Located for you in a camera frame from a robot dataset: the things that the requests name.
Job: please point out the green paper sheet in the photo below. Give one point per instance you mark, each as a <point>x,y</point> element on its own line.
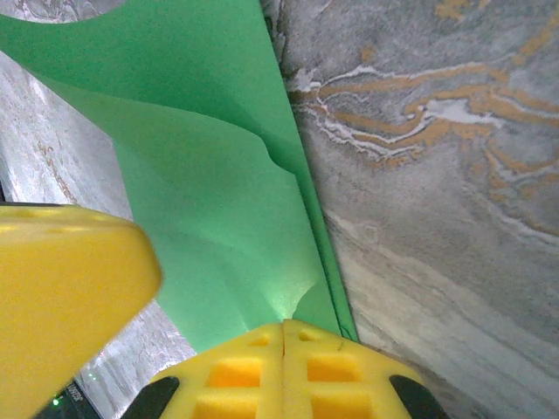
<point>209,196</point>

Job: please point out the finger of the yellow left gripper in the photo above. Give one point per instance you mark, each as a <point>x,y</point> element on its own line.
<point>65,283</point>

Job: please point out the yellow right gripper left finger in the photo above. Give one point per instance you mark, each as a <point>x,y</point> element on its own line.
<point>236,384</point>

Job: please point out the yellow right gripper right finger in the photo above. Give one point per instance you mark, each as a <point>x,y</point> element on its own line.
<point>340,384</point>

